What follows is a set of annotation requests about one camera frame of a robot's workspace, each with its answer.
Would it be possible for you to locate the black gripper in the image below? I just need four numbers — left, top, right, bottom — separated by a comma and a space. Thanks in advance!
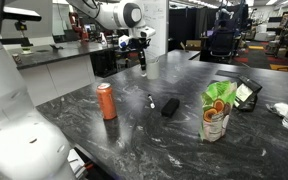
135, 37, 152, 77

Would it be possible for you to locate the white ceramic mug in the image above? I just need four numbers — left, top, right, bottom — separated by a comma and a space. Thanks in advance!
145, 59, 161, 81

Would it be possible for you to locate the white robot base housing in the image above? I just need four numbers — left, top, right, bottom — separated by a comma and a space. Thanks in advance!
0, 43, 89, 180

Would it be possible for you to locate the white marker with black cap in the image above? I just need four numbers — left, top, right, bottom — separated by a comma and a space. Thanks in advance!
147, 93, 156, 110

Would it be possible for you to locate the white whiteboard panel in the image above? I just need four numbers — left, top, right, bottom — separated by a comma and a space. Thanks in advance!
140, 0, 170, 61

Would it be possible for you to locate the brown cardboard box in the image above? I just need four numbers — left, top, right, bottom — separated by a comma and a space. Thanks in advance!
185, 39, 203, 52

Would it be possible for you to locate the black rectangular eraser block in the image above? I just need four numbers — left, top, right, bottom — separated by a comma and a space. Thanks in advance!
160, 97, 181, 118

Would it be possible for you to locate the orange soda can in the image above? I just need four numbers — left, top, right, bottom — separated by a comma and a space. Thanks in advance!
95, 82, 118, 121

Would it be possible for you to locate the red machine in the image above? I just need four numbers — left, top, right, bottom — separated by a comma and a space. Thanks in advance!
68, 11, 90, 43

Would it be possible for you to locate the black office chair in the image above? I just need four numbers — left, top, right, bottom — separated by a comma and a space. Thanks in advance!
199, 19, 238, 64

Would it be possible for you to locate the white cabinet with dark counter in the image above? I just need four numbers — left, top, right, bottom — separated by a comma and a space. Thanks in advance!
3, 39, 118, 108

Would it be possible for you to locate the green snack bag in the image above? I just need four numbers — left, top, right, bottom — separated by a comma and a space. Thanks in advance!
198, 80, 238, 143

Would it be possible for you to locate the black pouch with white label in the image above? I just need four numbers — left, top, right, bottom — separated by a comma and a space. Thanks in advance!
233, 75, 263, 113

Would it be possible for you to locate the small can on counter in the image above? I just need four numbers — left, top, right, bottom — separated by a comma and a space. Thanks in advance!
11, 52, 23, 66

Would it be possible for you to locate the white and blue wrist camera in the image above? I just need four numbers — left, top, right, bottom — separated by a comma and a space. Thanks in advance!
118, 34, 132, 50

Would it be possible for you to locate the black camera on stand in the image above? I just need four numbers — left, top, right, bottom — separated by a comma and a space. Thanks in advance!
0, 6, 43, 51

